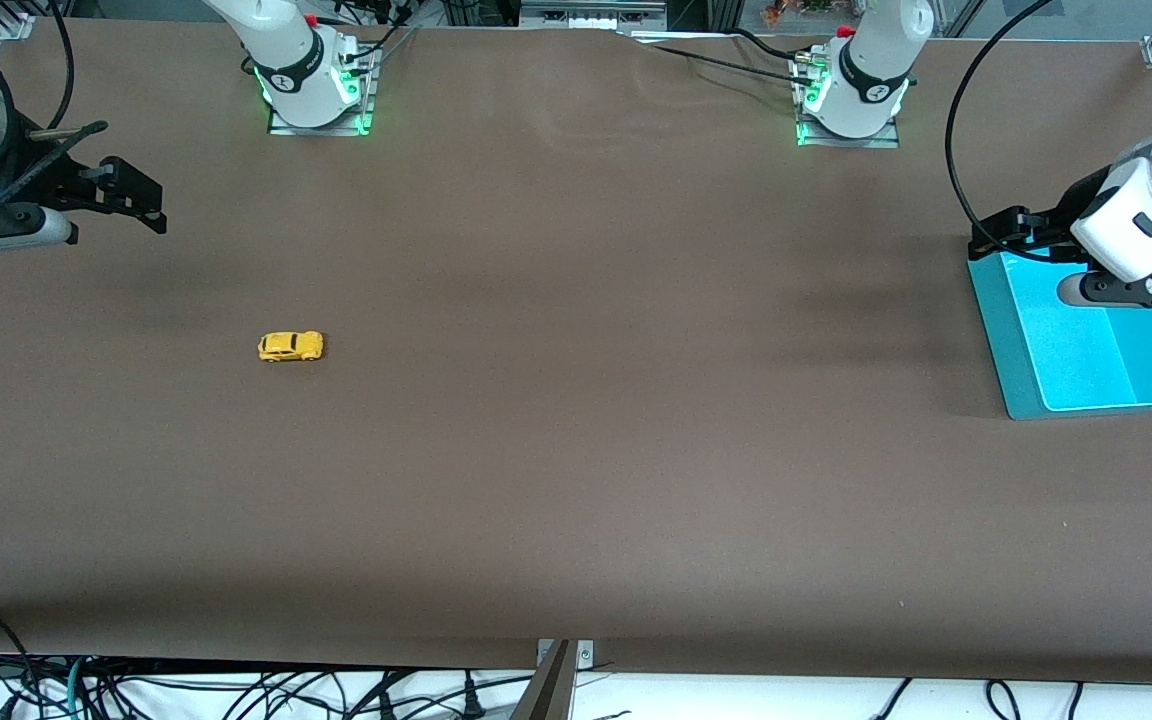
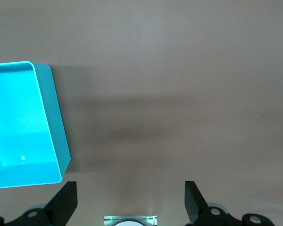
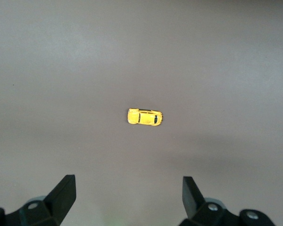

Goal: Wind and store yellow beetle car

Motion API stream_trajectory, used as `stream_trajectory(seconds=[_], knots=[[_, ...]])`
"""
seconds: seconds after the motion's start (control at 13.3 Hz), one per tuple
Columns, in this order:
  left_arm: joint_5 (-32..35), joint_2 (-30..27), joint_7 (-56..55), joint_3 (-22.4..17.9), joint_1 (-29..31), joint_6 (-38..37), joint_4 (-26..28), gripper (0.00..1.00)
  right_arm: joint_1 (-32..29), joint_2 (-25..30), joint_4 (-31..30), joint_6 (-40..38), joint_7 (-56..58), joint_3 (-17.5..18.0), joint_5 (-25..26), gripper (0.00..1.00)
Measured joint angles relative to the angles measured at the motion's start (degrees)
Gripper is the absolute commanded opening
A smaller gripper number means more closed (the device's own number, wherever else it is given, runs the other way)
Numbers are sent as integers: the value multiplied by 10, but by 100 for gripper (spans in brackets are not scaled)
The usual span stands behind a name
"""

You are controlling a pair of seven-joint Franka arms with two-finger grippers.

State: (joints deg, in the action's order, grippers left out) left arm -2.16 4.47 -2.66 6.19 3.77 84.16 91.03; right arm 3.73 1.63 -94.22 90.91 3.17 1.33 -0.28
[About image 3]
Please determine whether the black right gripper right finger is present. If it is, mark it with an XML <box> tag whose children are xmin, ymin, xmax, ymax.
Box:
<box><xmin>180</xmin><ymin>176</ymin><xmax>241</xmax><ymax>226</ymax></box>

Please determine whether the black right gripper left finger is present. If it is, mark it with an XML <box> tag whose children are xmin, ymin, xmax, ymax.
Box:
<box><xmin>4</xmin><ymin>174</ymin><xmax>76</xmax><ymax>226</ymax></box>

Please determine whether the yellow beetle toy car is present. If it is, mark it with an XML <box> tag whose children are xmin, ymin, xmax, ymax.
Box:
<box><xmin>127</xmin><ymin>108</ymin><xmax>163</xmax><ymax>127</ymax></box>

